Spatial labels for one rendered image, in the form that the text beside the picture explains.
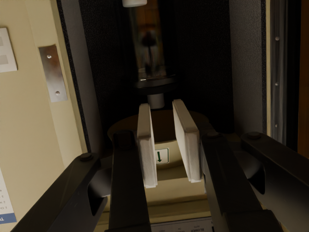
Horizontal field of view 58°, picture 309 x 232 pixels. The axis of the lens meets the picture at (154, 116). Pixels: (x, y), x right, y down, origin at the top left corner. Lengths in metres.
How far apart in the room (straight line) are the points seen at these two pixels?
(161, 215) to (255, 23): 0.29
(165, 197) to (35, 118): 0.56
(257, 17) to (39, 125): 0.68
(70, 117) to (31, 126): 0.51
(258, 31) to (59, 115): 0.28
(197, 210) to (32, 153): 0.63
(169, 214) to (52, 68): 0.25
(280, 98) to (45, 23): 0.32
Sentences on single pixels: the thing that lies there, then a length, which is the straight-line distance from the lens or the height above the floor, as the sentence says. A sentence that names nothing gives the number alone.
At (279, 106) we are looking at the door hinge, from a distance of 0.42.
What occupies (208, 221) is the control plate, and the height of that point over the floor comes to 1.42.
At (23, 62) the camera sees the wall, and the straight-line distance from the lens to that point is 0.86.
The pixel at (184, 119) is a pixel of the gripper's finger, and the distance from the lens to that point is 0.16.
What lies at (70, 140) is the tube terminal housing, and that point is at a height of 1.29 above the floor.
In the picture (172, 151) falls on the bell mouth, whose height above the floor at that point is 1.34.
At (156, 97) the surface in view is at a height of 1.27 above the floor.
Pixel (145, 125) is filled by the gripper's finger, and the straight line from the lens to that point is 0.16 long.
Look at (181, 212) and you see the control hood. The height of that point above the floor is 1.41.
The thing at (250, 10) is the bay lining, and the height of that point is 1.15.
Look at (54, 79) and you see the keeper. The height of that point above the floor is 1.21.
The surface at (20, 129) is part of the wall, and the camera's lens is 0.92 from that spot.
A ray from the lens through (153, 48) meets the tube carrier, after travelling 0.42.
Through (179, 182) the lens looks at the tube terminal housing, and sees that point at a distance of 0.42.
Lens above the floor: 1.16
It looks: 16 degrees up
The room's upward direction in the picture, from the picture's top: 173 degrees clockwise
